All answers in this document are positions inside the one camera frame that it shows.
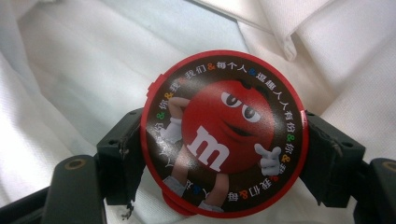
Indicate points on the white patterned tote bag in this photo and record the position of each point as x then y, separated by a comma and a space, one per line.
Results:
77, 77

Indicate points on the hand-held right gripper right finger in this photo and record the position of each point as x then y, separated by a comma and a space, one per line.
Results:
333, 165

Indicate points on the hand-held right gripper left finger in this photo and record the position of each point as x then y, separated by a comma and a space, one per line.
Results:
123, 161

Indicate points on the red candy can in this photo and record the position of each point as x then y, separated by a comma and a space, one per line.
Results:
224, 133

